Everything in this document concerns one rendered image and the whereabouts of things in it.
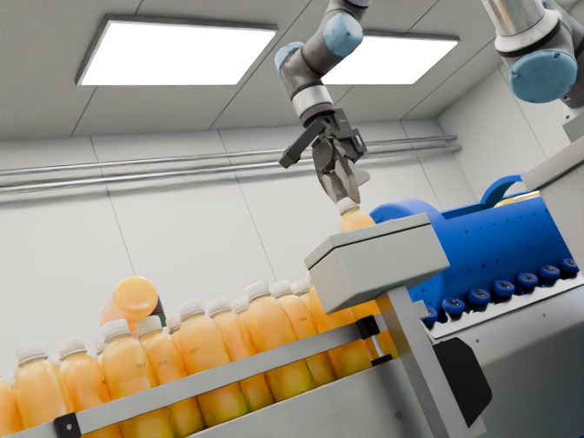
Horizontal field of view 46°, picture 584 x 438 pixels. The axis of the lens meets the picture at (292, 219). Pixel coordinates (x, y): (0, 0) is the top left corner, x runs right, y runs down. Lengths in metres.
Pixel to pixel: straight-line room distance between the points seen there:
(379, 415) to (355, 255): 0.26
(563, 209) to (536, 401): 0.39
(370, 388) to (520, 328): 0.47
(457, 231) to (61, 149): 4.16
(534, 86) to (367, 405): 0.64
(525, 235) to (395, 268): 0.57
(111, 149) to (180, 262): 1.03
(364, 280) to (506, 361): 0.47
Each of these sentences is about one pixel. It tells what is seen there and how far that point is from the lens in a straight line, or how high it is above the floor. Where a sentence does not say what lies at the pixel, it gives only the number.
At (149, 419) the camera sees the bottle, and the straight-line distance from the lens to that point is 1.02.
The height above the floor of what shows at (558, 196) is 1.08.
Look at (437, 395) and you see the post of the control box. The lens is 1.10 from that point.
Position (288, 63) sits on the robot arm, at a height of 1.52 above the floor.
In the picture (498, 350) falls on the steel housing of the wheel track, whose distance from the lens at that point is 1.43.
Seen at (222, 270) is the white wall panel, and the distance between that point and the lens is 5.32.
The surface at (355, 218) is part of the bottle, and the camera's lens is 1.28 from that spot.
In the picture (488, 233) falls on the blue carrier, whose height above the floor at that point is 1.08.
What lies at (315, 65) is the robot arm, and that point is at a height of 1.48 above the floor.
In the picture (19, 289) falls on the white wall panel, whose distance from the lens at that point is 4.76.
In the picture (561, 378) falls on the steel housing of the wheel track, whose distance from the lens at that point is 1.56.
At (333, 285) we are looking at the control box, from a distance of 1.07.
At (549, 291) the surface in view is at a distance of 1.61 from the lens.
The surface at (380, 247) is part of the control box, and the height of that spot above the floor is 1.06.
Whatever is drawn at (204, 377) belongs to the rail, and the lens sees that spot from 1.05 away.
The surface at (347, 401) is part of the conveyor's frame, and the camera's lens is 1.11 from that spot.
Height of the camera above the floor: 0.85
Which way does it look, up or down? 16 degrees up
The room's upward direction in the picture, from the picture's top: 22 degrees counter-clockwise
